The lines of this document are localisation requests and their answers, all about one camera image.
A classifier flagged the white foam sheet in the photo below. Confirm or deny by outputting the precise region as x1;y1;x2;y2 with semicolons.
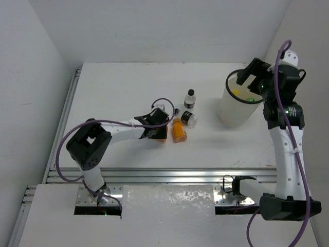
121;185;216;246

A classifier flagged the clear bottle black cap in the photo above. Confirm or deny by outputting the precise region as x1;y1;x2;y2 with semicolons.
184;89;196;109

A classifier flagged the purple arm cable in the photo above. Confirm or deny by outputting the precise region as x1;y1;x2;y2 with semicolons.
246;40;309;247
55;97;176;206

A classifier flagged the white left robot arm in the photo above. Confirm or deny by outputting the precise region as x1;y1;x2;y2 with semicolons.
66;108;169;200

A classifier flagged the aluminium frame rail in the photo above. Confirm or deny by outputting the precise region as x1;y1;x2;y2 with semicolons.
20;65;309;206

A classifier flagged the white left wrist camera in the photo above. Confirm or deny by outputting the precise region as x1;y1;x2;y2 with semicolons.
155;104;165;111

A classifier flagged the white bin with black rim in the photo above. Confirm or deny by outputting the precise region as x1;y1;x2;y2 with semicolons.
217;69;263;128

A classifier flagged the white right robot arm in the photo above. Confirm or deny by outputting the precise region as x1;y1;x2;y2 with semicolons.
237;58;322;221

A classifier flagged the clear bottle with black label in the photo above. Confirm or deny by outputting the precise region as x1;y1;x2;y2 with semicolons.
174;108;198;129

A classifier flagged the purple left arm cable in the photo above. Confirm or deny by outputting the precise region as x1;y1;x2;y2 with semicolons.
55;97;176;206

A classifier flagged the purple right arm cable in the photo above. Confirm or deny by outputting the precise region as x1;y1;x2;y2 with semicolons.
246;40;309;247

